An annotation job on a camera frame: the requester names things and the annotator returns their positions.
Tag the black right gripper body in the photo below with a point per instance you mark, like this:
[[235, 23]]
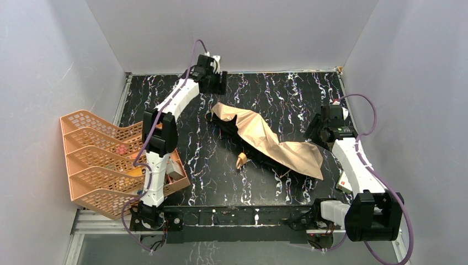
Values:
[[313, 129]]

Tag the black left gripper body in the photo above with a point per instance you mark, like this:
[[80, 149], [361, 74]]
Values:
[[220, 83]]

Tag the beige and black folding umbrella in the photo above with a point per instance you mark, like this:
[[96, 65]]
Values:
[[301, 157]]

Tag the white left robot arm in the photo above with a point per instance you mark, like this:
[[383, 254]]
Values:
[[160, 136]]

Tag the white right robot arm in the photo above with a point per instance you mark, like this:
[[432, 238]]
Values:
[[374, 214]]

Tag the white box with red label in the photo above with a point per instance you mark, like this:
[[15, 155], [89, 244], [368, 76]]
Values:
[[343, 184]]

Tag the grey box in organizer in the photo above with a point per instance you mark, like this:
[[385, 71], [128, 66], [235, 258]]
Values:
[[175, 171]]

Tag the orange plastic file organizer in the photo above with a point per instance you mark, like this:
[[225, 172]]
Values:
[[99, 160]]

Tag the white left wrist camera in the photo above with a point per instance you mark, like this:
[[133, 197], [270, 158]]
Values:
[[214, 62]]

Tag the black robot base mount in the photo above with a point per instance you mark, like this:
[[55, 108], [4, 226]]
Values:
[[297, 217]]

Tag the aluminium frame rail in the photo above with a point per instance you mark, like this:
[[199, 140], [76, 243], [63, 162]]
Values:
[[90, 223]]

